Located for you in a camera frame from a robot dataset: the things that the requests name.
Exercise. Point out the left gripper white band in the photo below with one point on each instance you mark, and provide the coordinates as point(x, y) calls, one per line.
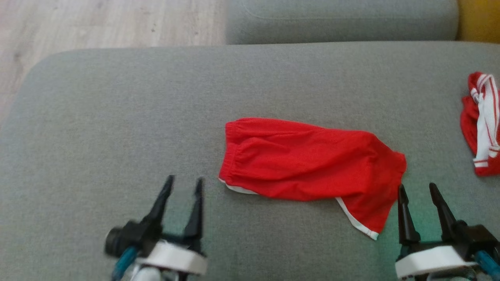
point(172, 255)

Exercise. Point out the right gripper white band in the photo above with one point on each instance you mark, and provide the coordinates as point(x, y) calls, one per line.
point(433, 259)

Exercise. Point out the red and white jersey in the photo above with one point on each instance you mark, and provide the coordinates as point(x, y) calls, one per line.
point(486, 128)

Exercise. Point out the red shorts with white trim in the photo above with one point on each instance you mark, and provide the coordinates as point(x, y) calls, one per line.
point(304, 160)

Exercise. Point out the large grey sofa seat cushion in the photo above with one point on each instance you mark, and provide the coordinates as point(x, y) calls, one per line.
point(97, 136)

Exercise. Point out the wide yellow sofa backrest cushion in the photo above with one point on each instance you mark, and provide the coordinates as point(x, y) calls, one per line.
point(480, 19)

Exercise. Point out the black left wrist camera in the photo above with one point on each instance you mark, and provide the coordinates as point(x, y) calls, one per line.
point(117, 240)

